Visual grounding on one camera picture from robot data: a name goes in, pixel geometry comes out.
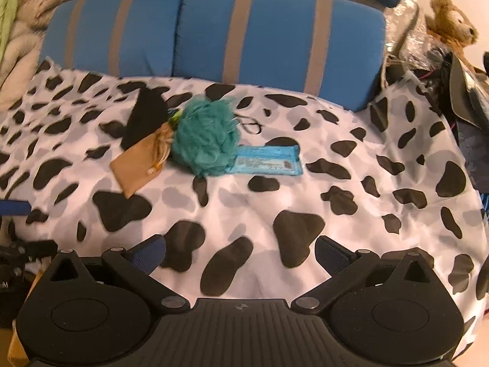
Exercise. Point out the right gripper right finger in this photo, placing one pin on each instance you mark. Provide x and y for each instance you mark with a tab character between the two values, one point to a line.
348	270

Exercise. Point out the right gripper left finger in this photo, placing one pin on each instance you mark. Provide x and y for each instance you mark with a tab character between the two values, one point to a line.
132	269

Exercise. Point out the tan drawstring pouch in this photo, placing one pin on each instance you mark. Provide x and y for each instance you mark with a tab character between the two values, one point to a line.
141	163

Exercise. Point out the blue tissue packet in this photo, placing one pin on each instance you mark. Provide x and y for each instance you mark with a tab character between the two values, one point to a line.
267	160

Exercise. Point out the teal mesh bath loofah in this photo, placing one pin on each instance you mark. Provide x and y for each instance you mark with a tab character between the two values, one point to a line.
207	137

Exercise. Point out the black foam block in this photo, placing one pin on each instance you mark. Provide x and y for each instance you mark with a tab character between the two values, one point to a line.
150	112

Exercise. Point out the cow print blanket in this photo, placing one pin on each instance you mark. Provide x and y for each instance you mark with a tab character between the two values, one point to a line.
388	178

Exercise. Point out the beige quilted blanket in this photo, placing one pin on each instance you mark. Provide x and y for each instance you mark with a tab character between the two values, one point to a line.
24	43

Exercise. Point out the clutter pile of bags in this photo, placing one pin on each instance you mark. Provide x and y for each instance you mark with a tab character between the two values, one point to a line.
461	95

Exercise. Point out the blue striped right cushion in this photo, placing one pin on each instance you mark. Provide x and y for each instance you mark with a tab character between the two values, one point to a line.
332	49

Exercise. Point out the blue striped cushion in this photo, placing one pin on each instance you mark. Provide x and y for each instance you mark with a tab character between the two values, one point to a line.
332	49
119	38

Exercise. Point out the blue striped left cushion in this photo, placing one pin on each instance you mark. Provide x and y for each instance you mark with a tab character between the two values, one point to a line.
119	38

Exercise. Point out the brown teddy bear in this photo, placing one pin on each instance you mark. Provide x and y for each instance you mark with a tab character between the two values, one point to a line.
452	27

